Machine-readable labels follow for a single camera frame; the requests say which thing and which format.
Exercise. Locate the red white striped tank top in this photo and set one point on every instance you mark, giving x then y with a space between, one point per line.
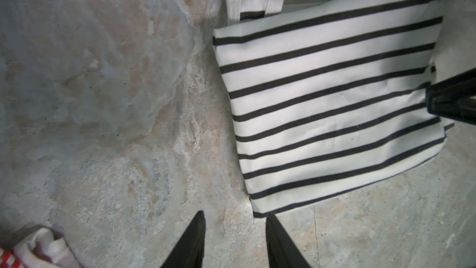
40 249

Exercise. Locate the black white zebra tank top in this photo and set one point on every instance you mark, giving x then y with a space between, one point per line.
328 98

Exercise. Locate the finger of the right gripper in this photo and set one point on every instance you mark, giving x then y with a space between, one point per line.
454 98

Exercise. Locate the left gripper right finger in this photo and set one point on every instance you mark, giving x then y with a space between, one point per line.
282 252

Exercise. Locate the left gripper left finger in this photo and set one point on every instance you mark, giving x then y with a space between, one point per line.
190 249

